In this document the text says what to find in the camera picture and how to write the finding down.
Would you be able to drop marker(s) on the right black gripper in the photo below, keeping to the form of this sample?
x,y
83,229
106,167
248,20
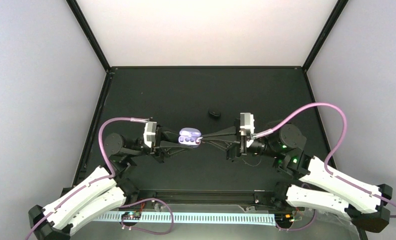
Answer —
x,y
232,148

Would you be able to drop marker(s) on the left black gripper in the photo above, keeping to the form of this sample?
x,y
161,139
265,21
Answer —
x,y
156,151

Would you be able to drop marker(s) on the lavender earbud charging case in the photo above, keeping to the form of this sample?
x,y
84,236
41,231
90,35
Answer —
x,y
190,137

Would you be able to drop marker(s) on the black earbud charging case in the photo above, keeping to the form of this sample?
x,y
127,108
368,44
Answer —
x,y
214,114

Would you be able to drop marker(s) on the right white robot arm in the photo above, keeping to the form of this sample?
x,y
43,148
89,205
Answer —
x,y
363,204

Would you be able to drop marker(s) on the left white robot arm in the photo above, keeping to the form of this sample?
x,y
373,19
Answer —
x,y
107,187

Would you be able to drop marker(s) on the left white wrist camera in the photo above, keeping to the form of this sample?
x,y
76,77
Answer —
x,y
149,134

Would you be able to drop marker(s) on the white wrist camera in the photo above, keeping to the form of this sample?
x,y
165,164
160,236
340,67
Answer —
x,y
247,124
149,134

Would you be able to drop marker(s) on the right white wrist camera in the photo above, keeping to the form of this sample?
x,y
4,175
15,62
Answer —
x,y
247,124

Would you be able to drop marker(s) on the black aluminium front rail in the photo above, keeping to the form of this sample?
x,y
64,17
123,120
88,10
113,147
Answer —
x,y
212,197

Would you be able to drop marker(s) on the white slotted cable duct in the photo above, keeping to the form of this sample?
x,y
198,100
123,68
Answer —
x,y
263,219

